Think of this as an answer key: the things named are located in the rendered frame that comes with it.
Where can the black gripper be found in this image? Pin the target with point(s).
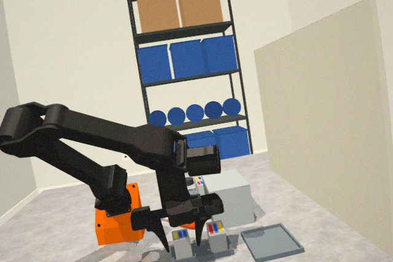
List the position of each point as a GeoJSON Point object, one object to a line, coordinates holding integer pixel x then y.
{"type": "Point", "coordinates": [144, 218]}

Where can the beige flat wall panel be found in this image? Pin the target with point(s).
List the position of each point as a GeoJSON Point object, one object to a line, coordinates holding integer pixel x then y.
{"type": "Point", "coordinates": [325, 105]}

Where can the orange-handled screwdriver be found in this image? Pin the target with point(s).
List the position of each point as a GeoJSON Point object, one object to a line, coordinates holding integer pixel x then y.
{"type": "Point", "coordinates": [192, 226]}

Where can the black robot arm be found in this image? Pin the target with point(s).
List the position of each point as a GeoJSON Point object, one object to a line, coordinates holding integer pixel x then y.
{"type": "Point", "coordinates": [23, 133]}

